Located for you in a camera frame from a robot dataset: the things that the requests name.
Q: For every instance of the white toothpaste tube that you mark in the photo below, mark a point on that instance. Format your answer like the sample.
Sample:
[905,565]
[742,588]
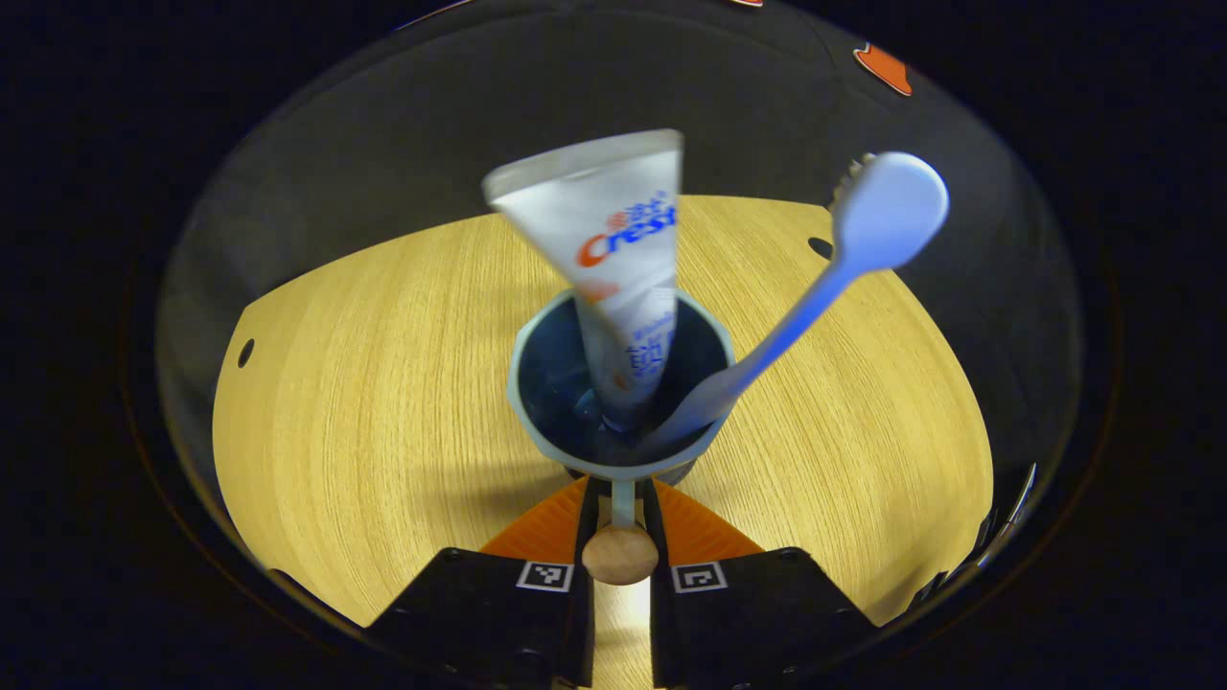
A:
[613,240]

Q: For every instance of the white toothbrush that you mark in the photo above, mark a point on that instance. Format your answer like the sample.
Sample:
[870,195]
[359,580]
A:
[863,240]

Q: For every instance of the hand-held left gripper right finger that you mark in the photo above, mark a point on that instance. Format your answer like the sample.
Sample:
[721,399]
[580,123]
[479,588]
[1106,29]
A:
[663,632]

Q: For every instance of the black backdrop cloth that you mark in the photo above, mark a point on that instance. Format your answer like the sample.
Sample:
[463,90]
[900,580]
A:
[383,144]

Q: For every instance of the wooden desktop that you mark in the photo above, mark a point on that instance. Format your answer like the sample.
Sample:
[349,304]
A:
[383,431]

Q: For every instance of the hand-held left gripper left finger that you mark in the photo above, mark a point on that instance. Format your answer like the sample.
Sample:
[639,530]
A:
[583,632]

